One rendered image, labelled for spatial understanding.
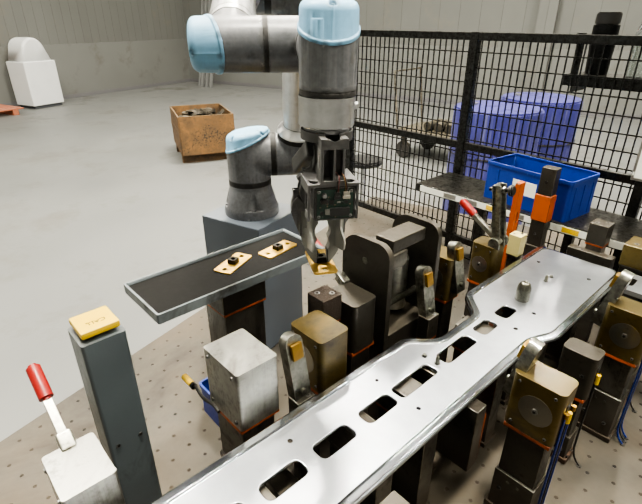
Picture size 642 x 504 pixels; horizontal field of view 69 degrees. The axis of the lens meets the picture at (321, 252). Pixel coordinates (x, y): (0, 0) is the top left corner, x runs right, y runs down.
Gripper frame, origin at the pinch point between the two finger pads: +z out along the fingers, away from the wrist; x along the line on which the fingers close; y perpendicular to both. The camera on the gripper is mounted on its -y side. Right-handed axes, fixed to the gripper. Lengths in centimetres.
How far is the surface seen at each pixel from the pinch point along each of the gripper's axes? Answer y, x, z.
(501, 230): -36, 57, 17
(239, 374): 8.9, -14.3, 15.0
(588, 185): -53, 96, 13
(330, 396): 5.2, 1.0, 25.9
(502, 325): -7.7, 42.0, 25.7
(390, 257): -12.4, 16.8, 9.1
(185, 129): -514, -51, 96
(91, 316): -4.3, -36.9, 10.5
